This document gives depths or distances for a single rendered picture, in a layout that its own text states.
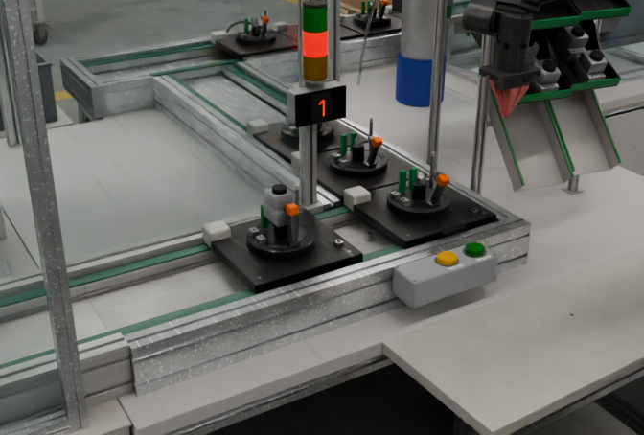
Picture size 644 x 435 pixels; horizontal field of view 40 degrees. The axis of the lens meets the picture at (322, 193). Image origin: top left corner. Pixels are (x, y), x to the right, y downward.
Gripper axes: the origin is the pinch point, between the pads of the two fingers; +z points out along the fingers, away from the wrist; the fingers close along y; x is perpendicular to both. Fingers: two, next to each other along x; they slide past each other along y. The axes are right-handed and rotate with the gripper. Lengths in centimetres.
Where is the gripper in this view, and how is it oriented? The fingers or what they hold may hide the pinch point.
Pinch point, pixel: (505, 113)
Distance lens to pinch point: 175.9
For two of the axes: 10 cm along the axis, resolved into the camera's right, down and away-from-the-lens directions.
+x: 5.0, 4.0, -7.7
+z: -0.2, 8.9, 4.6
